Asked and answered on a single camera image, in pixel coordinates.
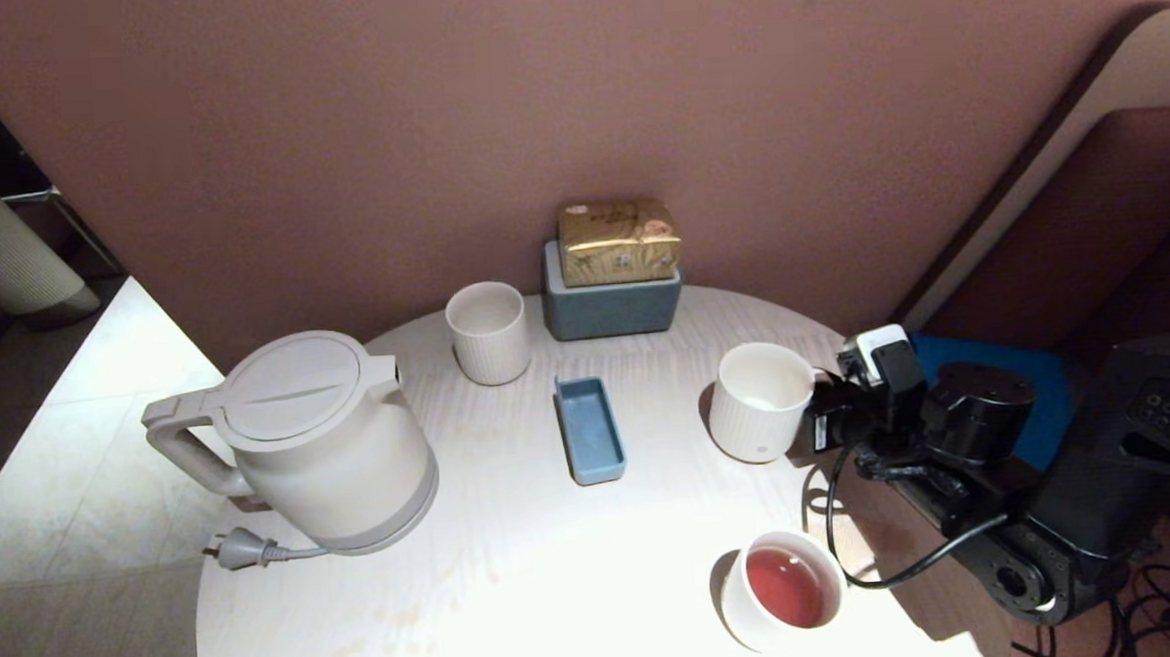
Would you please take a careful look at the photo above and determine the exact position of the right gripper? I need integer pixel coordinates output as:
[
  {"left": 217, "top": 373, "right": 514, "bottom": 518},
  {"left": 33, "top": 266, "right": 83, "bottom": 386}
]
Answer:
[{"left": 803, "top": 373, "right": 941, "bottom": 485}]

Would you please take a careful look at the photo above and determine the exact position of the empty white ribbed cup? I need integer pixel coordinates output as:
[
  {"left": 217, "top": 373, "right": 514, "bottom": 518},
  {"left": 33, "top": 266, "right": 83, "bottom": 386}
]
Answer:
[
  {"left": 704, "top": 340, "right": 820, "bottom": 466},
  {"left": 443, "top": 279, "right": 534, "bottom": 389}
]

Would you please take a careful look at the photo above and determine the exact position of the white cup with red tea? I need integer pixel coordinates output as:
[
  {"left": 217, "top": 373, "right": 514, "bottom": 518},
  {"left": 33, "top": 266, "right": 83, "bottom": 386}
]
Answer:
[{"left": 718, "top": 527, "right": 851, "bottom": 656}]

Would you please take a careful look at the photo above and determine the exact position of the gold tea package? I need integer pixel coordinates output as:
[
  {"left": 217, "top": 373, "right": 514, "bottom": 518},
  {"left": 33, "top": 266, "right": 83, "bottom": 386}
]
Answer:
[{"left": 555, "top": 197, "right": 685, "bottom": 289}]

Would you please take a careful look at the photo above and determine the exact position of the beige electric kettle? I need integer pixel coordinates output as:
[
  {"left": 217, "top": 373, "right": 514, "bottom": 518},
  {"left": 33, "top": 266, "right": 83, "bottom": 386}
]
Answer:
[{"left": 138, "top": 325, "right": 444, "bottom": 567}]

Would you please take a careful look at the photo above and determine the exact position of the beige kettle lid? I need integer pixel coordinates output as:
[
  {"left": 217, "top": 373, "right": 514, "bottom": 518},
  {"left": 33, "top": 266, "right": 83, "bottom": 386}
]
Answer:
[{"left": 207, "top": 328, "right": 368, "bottom": 455}]

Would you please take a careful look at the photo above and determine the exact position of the blue seat cushion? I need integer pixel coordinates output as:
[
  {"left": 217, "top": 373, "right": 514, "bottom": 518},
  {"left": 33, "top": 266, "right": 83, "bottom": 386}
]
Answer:
[{"left": 910, "top": 327, "right": 1076, "bottom": 479}]

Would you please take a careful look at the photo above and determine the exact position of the small blue rectangular tray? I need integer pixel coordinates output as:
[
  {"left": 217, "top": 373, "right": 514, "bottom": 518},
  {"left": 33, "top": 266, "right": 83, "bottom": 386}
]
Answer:
[{"left": 553, "top": 374, "right": 628, "bottom": 488}]

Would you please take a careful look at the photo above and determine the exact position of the blue-grey storage box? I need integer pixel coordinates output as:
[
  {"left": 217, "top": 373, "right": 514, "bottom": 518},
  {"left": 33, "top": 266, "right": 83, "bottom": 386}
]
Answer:
[{"left": 540, "top": 233, "right": 685, "bottom": 343}]

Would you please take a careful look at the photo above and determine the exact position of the brown padded seat back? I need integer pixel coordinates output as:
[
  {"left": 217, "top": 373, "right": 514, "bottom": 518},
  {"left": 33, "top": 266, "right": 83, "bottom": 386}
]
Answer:
[{"left": 919, "top": 107, "right": 1170, "bottom": 371}]

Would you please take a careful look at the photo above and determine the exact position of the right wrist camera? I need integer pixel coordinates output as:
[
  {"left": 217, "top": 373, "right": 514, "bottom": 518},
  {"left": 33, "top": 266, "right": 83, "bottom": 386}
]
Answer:
[{"left": 834, "top": 323, "right": 929, "bottom": 428}]

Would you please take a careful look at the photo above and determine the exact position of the black cable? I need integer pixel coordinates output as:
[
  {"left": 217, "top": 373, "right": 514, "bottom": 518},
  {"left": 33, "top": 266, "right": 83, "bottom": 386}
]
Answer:
[{"left": 817, "top": 432, "right": 1016, "bottom": 594}]

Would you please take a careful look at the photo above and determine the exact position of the grey kettle plug with cord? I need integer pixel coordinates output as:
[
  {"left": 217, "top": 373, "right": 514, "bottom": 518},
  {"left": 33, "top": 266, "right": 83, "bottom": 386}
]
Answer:
[{"left": 201, "top": 523, "right": 334, "bottom": 573}]

